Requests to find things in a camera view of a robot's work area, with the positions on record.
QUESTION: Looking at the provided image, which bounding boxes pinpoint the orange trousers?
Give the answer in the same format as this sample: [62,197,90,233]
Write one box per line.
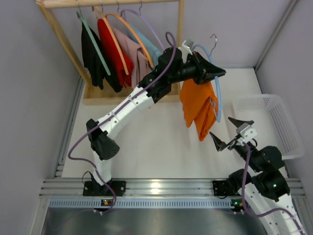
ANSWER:
[179,79,218,141]

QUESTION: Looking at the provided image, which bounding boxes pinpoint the purple hanger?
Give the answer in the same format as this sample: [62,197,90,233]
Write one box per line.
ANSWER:
[120,0,165,51]

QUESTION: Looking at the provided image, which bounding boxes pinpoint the white plastic basket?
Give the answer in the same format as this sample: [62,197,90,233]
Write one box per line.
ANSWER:
[232,94,305,160]

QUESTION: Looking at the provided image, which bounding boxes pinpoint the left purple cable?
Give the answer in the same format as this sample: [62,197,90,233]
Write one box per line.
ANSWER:
[67,31,177,213]

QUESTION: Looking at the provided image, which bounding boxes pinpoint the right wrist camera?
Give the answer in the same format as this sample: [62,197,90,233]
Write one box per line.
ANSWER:
[236,123,257,144]

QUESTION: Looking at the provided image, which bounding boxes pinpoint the peach hanger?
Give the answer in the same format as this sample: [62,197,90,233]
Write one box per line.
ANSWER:
[92,6,130,75]

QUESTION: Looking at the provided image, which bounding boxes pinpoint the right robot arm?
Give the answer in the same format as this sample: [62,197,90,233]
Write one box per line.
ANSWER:
[210,117,306,235]

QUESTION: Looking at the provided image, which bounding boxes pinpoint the pink drawstring trousers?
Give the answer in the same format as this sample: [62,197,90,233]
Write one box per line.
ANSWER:
[113,28,152,88]

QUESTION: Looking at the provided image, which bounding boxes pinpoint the light blue trousers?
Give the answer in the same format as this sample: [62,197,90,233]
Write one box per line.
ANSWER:
[129,23,162,69]

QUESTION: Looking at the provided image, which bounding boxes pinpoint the black trousers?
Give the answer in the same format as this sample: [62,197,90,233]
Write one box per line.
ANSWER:
[81,24,122,93]

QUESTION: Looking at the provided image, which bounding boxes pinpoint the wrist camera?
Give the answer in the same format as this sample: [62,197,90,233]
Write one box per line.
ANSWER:
[179,39,194,62]
[236,123,257,144]

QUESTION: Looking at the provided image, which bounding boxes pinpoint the slotted cable duct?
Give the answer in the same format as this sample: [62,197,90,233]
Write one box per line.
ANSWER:
[49,198,243,209]

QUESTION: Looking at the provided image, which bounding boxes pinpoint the wooden clothes rack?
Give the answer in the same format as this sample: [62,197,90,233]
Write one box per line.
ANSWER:
[35,0,184,106]

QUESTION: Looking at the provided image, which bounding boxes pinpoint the green hanger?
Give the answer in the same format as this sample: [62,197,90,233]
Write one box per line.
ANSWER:
[76,0,111,75]

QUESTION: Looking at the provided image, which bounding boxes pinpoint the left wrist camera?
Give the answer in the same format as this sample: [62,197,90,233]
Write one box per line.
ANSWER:
[179,39,194,62]

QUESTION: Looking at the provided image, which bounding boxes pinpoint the red trousers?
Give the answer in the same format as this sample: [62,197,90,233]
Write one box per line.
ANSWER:
[97,19,134,87]

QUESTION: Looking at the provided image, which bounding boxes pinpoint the light blue hanger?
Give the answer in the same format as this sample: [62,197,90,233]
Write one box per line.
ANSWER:
[192,34,223,122]

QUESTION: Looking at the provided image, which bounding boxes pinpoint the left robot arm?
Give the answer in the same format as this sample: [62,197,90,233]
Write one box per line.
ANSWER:
[83,47,226,196]

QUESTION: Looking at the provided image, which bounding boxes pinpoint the aluminium mounting rail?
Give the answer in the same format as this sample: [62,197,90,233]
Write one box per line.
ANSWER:
[39,177,306,197]

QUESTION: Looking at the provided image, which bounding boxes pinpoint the orange hanger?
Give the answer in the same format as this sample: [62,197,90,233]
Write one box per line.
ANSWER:
[104,13,154,68]

